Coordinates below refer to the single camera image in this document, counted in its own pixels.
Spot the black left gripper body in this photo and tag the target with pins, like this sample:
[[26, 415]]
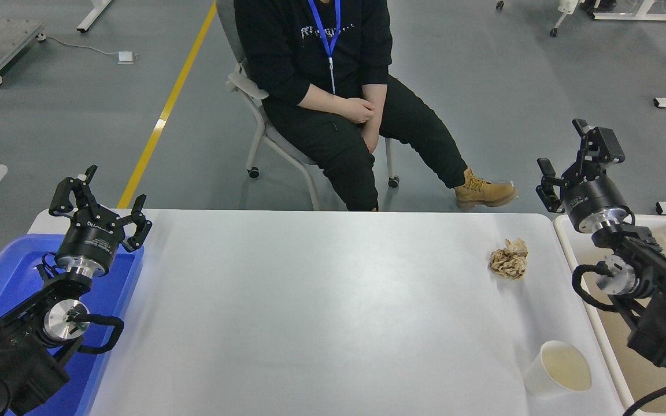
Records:
[[91, 242]]

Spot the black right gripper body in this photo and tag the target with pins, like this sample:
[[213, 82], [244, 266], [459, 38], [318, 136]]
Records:
[[596, 197]]

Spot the tan paper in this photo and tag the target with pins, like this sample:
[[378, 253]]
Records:
[[509, 263]]

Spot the white paper cup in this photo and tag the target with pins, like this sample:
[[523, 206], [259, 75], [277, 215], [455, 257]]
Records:
[[558, 370]]

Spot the person's left forearm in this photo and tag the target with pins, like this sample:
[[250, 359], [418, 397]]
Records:
[[376, 93]]

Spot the person's right forearm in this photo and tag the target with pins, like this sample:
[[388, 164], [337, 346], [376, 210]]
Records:
[[318, 97]]

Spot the person's left hand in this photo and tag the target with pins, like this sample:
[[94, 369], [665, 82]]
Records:
[[370, 136]]

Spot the person's right hand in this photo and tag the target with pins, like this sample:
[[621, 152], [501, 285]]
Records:
[[353, 108]]

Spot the blue plastic tray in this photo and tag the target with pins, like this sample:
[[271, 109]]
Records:
[[15, 260]]

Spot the white desk foot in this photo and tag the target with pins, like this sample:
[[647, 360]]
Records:
[[639, 16]]

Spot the white wheeled chair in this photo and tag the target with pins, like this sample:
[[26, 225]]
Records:
[[561, 17]]

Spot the person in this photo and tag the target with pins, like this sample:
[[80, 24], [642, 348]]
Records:
[[599, 4], [310, 63]]

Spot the white power adapter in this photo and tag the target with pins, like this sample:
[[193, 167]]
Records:
[[126, 57]]

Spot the grey office chair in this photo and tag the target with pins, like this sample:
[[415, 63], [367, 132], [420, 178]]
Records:
[[246, 86]]

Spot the white desk leg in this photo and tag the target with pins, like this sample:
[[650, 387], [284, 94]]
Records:
[[95, 14]]

